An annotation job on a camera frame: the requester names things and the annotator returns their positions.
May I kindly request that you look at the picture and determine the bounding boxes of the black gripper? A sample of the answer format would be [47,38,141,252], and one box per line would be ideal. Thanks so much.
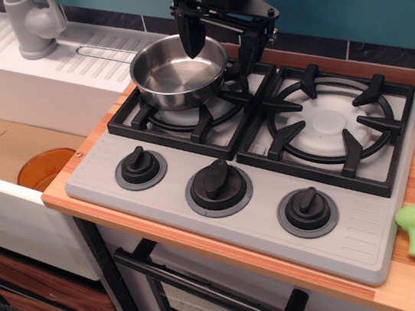
[170,0,279,75]

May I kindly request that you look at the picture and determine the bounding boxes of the steel pan with wire handle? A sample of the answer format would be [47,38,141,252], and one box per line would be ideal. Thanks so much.
[75,34,229,111]

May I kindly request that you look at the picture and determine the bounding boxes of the grey toy stove top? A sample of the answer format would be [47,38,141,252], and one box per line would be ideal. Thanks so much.
[65,64,415,285]

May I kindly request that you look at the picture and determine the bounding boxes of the black left stove knob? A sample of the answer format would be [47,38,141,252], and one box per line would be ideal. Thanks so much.
[115,146,168,192]

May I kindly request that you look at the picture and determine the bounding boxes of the black stove knob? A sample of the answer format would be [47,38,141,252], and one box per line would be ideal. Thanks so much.
[185,159,253,218]
[115,146,168,192]
[277,187,339,240]

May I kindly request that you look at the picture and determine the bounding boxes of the black middle stove knob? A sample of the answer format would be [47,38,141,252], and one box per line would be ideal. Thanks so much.
[185,159,253,218]

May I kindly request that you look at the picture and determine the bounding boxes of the black right stove knob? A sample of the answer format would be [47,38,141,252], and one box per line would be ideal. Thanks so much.
[277,187,339,240]

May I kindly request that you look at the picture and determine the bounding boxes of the black left burner grate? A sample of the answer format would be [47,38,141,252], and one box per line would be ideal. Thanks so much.
[107,60,278,160]

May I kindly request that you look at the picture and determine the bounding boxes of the black burner grate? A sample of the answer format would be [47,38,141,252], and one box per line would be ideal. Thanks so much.
[237,64,415,198]
[107,60,278,160]

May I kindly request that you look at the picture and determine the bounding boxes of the black right burner grate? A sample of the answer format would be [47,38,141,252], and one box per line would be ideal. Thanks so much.
[237,64,415,198]

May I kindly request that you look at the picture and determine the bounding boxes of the grey toy faucet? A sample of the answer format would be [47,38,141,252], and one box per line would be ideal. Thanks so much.
[3,0,67,60]

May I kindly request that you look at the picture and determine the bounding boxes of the white toy sink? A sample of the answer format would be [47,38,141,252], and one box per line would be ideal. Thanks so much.
[0,13,157,280]

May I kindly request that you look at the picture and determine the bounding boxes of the orange plastic plate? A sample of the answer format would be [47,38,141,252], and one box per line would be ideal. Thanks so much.
[17,148,76,192]

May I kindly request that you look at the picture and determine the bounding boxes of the wooden drawer fronts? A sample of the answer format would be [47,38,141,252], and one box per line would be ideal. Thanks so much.
[0,248,117,311]

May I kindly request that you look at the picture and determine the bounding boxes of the oven door with black handle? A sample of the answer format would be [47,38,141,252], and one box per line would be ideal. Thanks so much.
[113,239,377,311]

